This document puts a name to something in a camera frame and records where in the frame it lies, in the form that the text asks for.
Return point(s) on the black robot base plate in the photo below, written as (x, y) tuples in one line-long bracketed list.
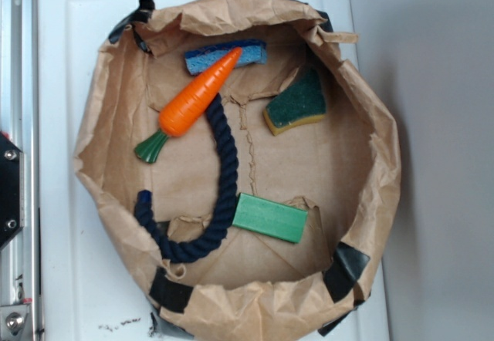
[(12, 190)]

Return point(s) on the blue sponge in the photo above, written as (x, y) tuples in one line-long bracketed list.
[(253, 52)]

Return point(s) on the brown paper bag basket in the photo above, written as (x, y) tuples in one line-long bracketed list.
[(252, 287)]

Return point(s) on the orange toy carrot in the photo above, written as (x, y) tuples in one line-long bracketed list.
[(178, 116)]

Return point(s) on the green rectangular block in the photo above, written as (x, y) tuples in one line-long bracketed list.
[(269, 218)]

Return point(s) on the aluminium frame rail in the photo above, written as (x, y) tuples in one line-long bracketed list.
[(21, 298)]

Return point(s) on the green and yellow sponge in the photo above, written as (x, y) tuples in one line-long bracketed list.
[(300, 104)]

